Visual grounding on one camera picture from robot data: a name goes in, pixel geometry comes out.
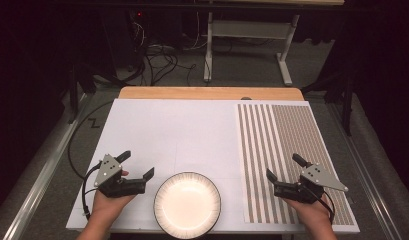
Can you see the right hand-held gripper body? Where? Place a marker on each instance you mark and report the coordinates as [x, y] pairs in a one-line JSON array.
[[320, 176]]

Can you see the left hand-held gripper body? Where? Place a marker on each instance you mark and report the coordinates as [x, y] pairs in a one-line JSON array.
[[107, 170]]

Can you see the white plate with dark rim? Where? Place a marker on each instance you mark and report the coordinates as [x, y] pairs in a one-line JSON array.
[[187, 204]]

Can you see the person's left hand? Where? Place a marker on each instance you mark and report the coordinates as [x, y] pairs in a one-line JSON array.
[[107, 206]]

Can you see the person's right hand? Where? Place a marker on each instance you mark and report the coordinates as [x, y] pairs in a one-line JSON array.
[[312, 213]]

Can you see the striped placemat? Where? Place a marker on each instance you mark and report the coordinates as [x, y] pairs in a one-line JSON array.
[[292, 140]]

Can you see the white paper sheet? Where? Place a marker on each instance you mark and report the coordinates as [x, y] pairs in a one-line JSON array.
[[165, 140]]

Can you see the black stand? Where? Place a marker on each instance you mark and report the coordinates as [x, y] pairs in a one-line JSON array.
[[345, 100], [75, 93]]

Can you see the dark computer tower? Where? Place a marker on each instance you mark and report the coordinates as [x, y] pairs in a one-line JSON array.
[[132, 30]]

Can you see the metal floor rail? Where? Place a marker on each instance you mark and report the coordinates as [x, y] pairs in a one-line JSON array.
[[368, 173], [42, 173]]

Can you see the white desk frame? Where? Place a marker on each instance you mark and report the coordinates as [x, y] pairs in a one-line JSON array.
[[248, 29]]

